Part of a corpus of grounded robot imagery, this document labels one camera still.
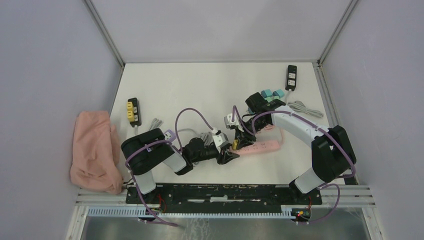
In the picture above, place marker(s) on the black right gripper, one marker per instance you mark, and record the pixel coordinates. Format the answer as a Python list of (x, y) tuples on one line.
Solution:
[(242, 142)]

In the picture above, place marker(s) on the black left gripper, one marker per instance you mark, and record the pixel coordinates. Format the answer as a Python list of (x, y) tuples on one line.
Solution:
[(226, 157)]

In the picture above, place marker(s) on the yellow cube plug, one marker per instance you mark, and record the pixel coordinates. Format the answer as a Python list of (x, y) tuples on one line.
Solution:
[(235, 144)]

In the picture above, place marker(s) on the pink power strip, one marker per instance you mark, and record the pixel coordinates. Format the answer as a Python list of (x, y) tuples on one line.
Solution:
[(259, 147)]

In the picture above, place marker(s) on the green cube plug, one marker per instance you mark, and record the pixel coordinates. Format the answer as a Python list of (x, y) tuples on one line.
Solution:
[(269, 99)]

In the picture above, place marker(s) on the teal USB charger plug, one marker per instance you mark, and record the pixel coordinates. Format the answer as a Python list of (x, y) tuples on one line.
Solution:
[(266, 93), (279, 93)]

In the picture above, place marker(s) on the purple power strip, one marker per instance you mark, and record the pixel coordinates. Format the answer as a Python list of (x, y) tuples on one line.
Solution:
[(169, 135)]

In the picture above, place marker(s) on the black power strip green USB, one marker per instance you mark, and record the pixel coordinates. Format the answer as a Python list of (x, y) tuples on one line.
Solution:
[(291, 78)]

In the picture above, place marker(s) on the small black power strip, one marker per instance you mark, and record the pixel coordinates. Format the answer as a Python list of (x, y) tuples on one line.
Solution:
[(136, 110)]

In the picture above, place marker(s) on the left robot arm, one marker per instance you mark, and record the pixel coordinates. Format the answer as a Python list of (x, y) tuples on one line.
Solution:
[(146, 151)]

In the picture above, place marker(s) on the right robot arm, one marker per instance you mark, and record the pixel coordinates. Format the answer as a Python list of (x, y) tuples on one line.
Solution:
[(332, 155)]

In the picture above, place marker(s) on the yellow charger plug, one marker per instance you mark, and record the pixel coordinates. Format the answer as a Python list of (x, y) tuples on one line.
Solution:
[(129, 106), (130, 116)]

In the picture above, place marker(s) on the pink cloth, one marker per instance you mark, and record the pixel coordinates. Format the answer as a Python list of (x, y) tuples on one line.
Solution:
[(96, 153)]

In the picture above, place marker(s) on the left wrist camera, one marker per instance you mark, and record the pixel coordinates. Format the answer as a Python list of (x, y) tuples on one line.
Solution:
[(220, 139)]

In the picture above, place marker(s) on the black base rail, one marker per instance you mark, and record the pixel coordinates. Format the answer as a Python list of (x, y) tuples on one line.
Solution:
[(223, 198)]

